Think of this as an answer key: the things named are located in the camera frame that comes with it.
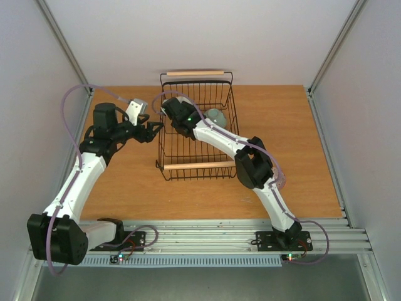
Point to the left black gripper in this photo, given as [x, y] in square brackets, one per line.
[150, 136]

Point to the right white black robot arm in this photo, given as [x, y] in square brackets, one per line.
[254, 167]

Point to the black wire dish rack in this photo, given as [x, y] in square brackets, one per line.
[181, 158]

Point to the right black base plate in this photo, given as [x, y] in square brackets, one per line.
[267, 241]

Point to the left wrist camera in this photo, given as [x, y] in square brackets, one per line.
[135, 108]

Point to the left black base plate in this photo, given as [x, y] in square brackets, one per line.
[137, 239]

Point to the right small circuit board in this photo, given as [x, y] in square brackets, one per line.
[292, 257]

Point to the celadon green bowl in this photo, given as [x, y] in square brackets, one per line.
[217, 117]

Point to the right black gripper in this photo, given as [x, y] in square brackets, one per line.
[171, 106]

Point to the small circuit board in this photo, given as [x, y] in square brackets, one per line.
[117, 259]
[292, 257]

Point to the left small circuit board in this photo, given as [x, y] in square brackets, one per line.
[117, 259]

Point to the red dotted pattern bowl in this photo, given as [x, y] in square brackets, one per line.
[279, 177]

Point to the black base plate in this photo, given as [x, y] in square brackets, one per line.
[137, 239]
[267, 241]

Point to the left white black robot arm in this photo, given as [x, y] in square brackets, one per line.
[55, 234]

